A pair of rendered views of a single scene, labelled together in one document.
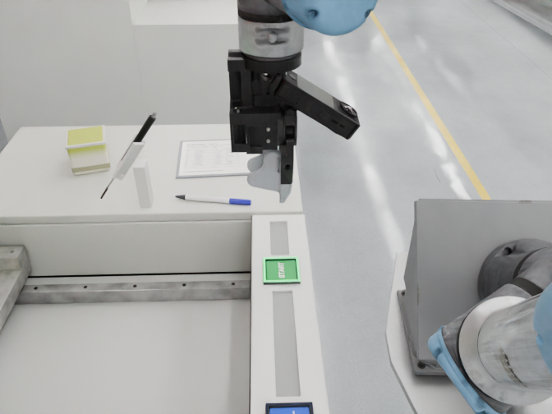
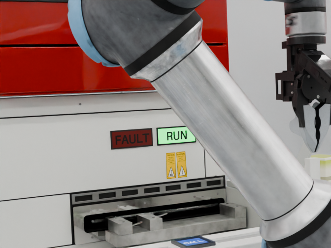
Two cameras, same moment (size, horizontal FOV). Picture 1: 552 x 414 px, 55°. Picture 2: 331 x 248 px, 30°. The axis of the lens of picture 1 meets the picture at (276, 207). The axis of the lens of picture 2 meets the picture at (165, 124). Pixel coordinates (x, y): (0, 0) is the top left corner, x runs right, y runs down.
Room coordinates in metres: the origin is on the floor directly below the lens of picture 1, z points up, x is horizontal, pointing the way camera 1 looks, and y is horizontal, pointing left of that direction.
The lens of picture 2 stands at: (-0.10, -0.94, 1.22)
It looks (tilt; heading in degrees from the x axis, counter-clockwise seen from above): 3 degrees down; 66
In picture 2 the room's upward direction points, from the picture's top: 2 degrees counter-clockwise
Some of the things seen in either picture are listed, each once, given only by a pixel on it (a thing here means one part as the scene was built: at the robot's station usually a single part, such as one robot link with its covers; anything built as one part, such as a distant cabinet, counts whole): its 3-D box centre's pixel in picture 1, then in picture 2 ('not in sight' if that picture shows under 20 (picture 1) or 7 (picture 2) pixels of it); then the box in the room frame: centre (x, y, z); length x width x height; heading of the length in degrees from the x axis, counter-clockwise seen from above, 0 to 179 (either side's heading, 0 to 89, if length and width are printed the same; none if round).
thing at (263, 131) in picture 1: (265, 99); (304, 70); (0.60, 0.01, 1.25); 0.09 x 0.08 x 0.12; 92
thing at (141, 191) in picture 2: not in sight; (151, 190); (0.51, 0.57, 0.96); 0.44 x 0.01 x 0.02; 2
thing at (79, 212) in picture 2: not in sight; (153, 214); (0.51, 0.56, 0.89); 0.44 x 0.02 x 0.10; 2
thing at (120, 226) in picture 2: not in sight; (119, 225); (0.39, 0.48, 0.89); 0.08 x 0.03 x 0.03; 92
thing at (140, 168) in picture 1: (131, 172); (308, 165); (0.78, 0.25, 1.03); 0.06 x 0.04 x 0.13; 92
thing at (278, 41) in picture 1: (271, 34); (304, 26); (0.60, 0.01, 1.33); 0.08 x 0.08 x 0.05
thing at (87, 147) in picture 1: (89, 150); (321, 169); (0.91, 0.37, 1.00); 0.07 x 0.07 x 0.07; 17
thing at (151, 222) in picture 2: not in sight; (149, 221); (0.47, 0.48, 0.89); 0.08 x 0.03 x 0.03; 92
